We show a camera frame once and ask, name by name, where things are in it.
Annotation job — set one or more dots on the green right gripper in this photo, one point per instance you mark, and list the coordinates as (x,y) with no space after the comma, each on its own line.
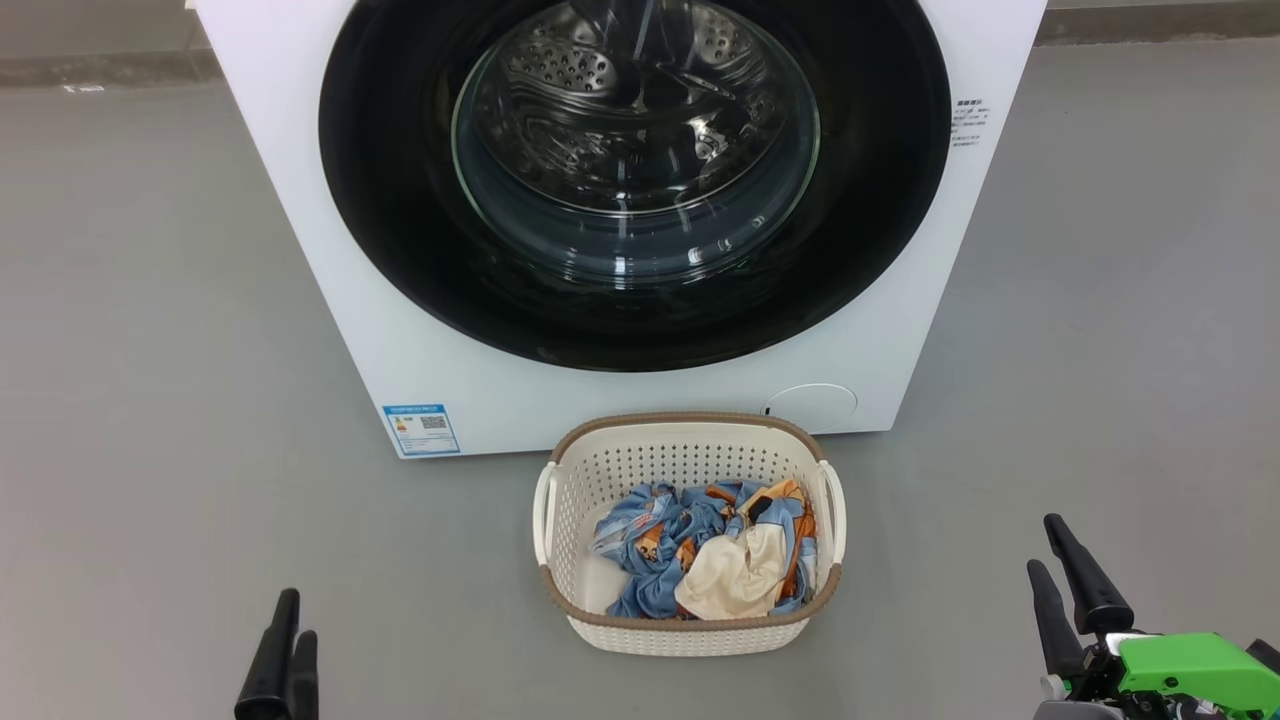
(1185,665)

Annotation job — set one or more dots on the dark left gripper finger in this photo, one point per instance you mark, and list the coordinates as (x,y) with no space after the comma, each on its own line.
(268,670)
(305,685)

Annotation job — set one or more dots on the cream white garment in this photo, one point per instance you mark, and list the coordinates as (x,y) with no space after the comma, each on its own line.
(730,585)

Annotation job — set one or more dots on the blue patterned garment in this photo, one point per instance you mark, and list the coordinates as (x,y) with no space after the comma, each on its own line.
(640,560)

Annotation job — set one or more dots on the black rimmed glass washer door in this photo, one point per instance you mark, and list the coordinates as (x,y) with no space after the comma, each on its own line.
(380,200)

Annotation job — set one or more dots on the white front-load washing machine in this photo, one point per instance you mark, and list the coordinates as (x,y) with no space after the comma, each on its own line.
(300,250)

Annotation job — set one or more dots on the stainless steel washing machine drum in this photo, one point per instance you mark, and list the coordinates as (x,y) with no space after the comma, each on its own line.
(620,90)

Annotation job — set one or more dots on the blue energy label sticker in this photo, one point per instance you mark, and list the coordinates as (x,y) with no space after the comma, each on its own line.
(420,430)

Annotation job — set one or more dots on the cream perforated laundry basket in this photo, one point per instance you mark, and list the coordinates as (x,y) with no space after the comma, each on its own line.
(570,480)

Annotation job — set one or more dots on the round white filter cover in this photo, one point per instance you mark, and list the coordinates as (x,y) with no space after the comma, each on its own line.
(815,405)

